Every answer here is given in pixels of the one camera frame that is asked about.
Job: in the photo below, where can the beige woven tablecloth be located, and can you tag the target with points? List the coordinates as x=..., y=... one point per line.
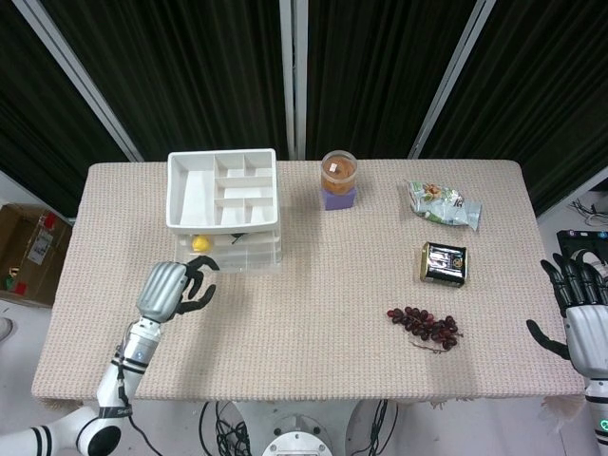
x=332, y=294

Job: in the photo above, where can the black equipment case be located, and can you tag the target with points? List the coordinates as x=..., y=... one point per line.
x=570, y=242

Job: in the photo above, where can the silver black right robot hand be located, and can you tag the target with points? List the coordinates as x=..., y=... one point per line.
x=589, y=328

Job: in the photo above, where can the small yellow lemon-like ball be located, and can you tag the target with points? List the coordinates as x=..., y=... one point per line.
x=200, y=243

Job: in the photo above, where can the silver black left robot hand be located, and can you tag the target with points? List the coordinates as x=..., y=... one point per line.
x=161, y=290

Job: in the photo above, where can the brown cardboard box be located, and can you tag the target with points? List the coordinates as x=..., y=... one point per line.
x=33, y=247

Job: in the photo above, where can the cup on purple base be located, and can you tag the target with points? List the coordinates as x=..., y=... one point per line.
x=338, y=173

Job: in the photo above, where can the grey metal frame post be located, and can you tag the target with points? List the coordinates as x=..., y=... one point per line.
x=451, y=81
x=81, y=81
x=293, y=81

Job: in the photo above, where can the white plastic drawer cabinet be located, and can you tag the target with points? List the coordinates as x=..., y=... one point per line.
x=190, y=190

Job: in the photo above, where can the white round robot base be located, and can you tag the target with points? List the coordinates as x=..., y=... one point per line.
x=297, y=437

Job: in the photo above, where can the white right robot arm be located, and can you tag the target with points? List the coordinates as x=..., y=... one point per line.
x=597, y=408

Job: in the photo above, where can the purple foam cube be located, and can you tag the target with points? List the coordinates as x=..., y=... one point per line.
x=338, y=202

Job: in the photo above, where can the bunch of dark red grapes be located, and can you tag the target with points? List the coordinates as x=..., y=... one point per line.
x=423, y=325

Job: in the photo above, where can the black curtain panel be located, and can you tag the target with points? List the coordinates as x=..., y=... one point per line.
x=190, y=71
x=380, y=71
x=28, y=119
x=546, y=95

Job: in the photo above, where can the crumpled snack bag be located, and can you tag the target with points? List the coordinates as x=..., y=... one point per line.
x=442, y=204

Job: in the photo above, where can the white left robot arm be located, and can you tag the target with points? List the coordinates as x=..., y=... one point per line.
x=135, y=354

